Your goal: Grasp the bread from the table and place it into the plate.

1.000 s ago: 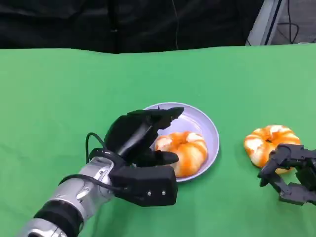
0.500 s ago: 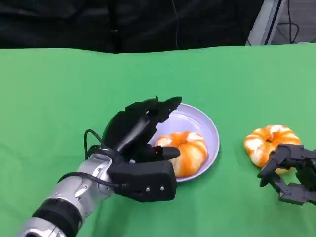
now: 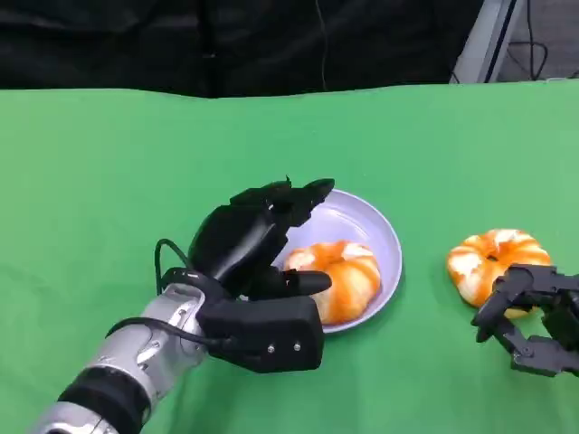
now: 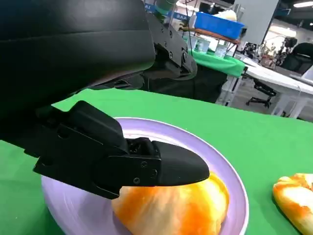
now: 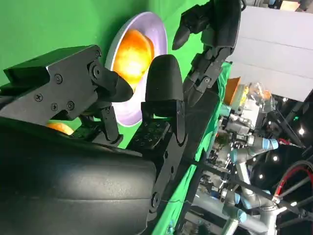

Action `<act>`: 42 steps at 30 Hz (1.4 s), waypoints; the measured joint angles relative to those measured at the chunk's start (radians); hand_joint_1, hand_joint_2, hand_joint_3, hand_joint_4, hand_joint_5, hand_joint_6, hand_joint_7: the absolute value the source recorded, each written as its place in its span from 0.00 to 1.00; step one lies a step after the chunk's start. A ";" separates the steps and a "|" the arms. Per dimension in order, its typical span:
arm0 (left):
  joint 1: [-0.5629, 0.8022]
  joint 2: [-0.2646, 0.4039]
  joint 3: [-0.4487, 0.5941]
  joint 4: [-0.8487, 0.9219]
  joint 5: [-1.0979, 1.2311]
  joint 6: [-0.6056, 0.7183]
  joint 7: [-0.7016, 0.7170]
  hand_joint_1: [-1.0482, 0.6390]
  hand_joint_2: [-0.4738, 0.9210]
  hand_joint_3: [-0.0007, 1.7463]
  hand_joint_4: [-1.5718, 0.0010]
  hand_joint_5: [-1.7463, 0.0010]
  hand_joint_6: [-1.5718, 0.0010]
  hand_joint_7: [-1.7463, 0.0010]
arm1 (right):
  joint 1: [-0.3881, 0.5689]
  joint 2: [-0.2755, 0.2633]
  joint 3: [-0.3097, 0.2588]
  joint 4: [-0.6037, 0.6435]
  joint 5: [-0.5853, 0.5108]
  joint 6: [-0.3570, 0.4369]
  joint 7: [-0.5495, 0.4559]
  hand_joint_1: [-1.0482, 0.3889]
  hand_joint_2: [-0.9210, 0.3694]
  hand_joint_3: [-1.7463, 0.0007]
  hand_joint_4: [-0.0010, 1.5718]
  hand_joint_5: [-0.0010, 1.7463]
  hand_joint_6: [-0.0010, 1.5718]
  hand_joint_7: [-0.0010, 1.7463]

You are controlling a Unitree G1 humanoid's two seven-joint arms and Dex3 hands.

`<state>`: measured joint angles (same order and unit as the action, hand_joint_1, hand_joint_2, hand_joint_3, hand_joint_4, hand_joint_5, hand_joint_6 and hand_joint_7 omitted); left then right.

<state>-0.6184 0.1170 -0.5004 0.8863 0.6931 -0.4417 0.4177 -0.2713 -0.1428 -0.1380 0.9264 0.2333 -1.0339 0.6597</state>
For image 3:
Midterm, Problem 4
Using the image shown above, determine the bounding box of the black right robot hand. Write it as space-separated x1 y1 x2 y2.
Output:
470 264 579 377

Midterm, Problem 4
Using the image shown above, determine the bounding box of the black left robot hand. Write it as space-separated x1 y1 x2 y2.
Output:
187 176 336 302

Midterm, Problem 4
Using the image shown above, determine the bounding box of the lilac plate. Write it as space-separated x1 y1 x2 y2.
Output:
270 188 403 335

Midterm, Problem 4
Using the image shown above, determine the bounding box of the green table cloth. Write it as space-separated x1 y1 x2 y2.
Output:
0 76 579 434

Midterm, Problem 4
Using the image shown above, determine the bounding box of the black backdrop cloth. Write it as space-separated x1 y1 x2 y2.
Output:
0 0 485 99

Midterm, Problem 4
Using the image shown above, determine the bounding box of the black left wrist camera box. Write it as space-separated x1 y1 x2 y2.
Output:
196 293 326 374

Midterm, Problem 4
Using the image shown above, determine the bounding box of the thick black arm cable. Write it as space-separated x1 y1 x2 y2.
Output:
104 316 236 350

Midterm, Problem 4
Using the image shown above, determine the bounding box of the thin hanging black cable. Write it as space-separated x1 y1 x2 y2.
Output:
314 0 329 90

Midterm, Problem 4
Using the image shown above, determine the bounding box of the looped black floor cable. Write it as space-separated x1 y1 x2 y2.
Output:
504 0 549 82

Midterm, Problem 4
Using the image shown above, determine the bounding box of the grey metal frame post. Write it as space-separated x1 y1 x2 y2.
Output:
447 0 530 86

